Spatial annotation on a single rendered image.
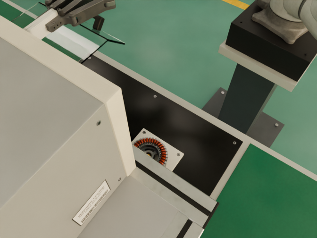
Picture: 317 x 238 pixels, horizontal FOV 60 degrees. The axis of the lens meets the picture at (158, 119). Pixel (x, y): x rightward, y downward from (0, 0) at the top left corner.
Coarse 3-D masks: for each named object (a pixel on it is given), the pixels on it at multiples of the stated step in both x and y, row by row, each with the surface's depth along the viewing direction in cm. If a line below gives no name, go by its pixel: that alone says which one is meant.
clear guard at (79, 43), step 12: (24, 12) 70; (36, 12) 70; (24, 24) 68; (84, 24) 71; (48, 36) 66; (60, 36) 66; (72, 36) 66; (84, 36) 66; (96, 36) 66; (108, 36) 70; (60, 48) 64; (72, 48) 64; (84, 48) 64; (96, 48) 64; (84, 60) 62
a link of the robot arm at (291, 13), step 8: (272, 0) 95; (280, 0) 90; (288, 0) 87; (296, 0) 84; (272, 8) 95; (280, 8) 92; (288, 8) 88; (296, 8) 85; (280, 16) 93; (288, 16) 92; (296, 16) 88
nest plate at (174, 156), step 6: (144, 132) 84; (138, 138) 83; (168, 144) 82; (150, 150) 81; (168, 150) 81; (174, 150) 81; (156, 156) 80; (168, 156) 80; (174, 156) 80; (180, 156) 80; (168, 162) 79; (174, 162) 79; (168, 168) 78; (174, 168) 79
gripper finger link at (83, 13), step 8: (96, 0) 52; (104, 0) 53; (112, 0) 53; (80, 8) 51; (88, 8) 52; (96, 8) 53; (104, 8) 54; (112, 8) 55; (72, 16) 50; (80, 16) 51; (88, 16) 53
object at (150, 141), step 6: (144, 138) 79; (150, 138) 79; (156, 138) 80; (132, 144) 79; (138, 144) 78; (144, 144) 79; (150, 144) 79; (156, 144) 78; (162, 144) 78; (144, 150) 80; (156, 150) 79; (162, 150) 77; (162, 156) 77; (162, 162) 75
